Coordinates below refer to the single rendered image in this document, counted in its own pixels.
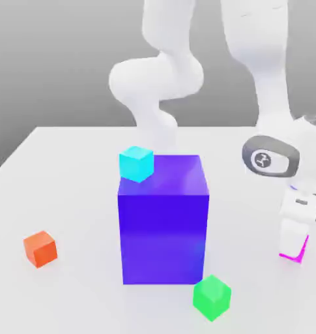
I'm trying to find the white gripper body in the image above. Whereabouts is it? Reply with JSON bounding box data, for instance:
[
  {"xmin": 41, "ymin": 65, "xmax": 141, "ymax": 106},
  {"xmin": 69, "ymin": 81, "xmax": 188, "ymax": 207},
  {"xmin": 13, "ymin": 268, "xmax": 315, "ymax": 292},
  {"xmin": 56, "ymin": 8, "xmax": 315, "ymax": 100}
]
[{"xmin": 278, "ymin": 188, "xmax": 316, "ymax": 223}]

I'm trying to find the small magenta cube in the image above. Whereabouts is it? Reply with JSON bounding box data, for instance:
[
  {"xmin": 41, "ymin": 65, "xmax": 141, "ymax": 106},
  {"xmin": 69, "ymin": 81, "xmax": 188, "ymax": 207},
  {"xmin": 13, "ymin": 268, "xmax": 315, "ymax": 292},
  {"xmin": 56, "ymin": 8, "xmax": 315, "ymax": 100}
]
[{"xmin": 278, "ymin": 234, "xmax": 310, "ymax": 264}]

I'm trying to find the small green cube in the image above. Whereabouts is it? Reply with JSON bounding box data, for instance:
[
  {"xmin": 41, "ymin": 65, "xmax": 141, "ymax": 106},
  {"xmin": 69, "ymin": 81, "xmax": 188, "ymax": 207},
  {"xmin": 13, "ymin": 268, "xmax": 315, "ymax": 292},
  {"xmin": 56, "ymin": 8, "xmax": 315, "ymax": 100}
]
[{"xmin": 192, "ymin": 274, "xmax": 232, "ymax": 322}]

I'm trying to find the small cyan cube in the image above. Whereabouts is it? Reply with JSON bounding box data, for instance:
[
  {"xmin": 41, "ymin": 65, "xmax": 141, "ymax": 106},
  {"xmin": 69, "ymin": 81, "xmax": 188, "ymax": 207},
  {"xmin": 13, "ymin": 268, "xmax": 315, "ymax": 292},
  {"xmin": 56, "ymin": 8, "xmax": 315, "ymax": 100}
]
[{"xmin": 119, "ymin": 145, "xmax": 155, "ymax": 183}]

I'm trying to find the small orange cube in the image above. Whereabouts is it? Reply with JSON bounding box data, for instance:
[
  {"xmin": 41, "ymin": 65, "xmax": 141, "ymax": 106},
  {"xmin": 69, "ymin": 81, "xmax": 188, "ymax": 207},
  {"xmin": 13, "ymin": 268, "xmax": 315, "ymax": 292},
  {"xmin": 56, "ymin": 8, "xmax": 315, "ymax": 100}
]
[{"xmin": 23, "ymin": 230, "xmax": 59, "ymax": 269}]

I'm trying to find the large blue box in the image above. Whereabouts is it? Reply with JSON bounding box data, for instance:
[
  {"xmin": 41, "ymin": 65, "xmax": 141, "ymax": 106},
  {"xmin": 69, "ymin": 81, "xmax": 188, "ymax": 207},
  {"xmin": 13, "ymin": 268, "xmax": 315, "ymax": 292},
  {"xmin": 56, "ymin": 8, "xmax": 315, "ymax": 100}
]
[{"xmin": 117, "ymin": 154, "xmax": 210, "ymax": 286}]

